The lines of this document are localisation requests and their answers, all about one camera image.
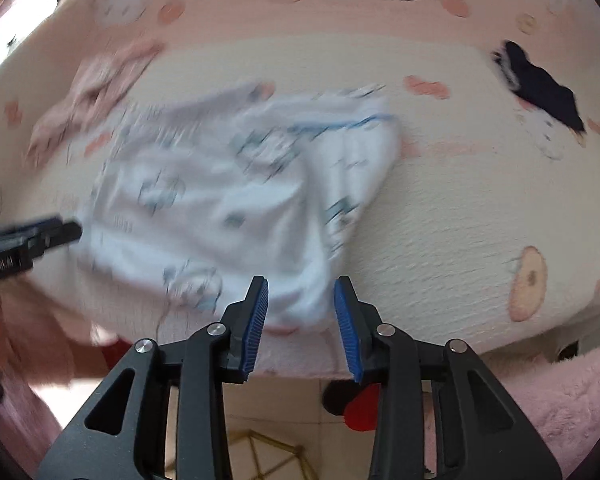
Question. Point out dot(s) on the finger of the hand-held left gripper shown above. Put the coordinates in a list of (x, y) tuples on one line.
[(60, 232)]

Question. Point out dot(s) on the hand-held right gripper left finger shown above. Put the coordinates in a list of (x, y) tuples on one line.
[(257, 335)]

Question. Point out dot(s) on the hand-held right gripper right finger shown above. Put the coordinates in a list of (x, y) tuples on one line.
[(347, 340)]

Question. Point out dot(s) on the white printed pants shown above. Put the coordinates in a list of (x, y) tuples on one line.
[(230, 200)]

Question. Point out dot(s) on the red slipper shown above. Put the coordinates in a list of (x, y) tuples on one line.
[(360, 412), (115, 357)]

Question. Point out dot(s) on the pink garment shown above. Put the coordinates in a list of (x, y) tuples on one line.
[(95, 85)]

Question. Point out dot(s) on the pink cartoon printed blanket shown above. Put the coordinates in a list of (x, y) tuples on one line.
[(455, 210)]

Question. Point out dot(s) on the pink fuzzy robe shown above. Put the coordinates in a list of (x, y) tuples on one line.
[(555, 410)]

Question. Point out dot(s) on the navy garment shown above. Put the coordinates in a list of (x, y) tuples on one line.
[(540, 90)]

